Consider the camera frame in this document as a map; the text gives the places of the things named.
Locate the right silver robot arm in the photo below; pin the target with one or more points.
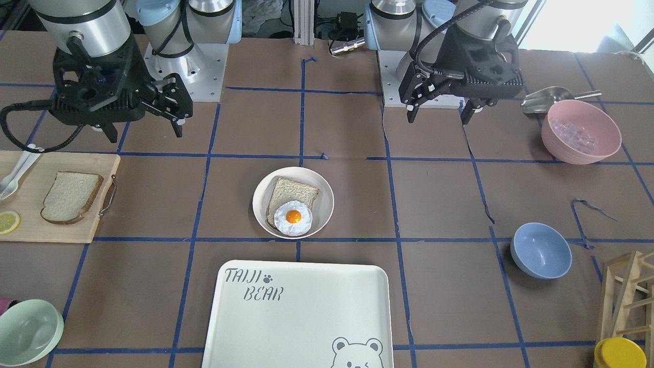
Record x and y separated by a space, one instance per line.
190 38

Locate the cream bear tray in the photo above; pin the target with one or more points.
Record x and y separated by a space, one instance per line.
296 314

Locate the white plastic fork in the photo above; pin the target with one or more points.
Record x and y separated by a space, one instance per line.
9 184

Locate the cream round plate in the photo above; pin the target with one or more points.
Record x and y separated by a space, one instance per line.
323 206

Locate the green bowl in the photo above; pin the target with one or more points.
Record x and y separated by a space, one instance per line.
29 331

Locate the white bread slice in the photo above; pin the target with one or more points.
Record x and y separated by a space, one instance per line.
70 197

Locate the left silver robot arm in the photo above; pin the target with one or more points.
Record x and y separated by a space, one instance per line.
405 26

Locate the fried egg toy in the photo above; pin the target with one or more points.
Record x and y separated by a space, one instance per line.
293 218

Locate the aluminium frame post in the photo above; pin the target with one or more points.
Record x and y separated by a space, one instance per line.
304 12

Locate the lemon slice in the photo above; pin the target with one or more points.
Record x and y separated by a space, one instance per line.
10 221

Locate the pink bowl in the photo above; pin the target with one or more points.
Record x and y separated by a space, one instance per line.
580 133

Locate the metal scoop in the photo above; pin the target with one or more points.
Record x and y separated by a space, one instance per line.
541 101

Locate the wooden rack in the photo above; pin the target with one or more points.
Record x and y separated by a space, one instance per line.
626 286

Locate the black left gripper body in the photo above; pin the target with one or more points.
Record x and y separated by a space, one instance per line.
438 55

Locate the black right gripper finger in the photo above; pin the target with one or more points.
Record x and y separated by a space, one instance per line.
165 110
172 88

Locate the blue bowl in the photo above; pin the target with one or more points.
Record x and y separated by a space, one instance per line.
541 251

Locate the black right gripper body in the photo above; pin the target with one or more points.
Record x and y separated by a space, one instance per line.
139 67

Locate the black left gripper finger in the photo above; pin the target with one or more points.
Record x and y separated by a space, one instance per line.
418 93
412 74

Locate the yellow lid container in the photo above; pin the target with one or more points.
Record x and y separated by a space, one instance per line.
618 352

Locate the wooden cutting board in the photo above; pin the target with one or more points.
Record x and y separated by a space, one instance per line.
36 183

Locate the bread slice on plate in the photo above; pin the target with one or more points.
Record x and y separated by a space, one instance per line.
286 190

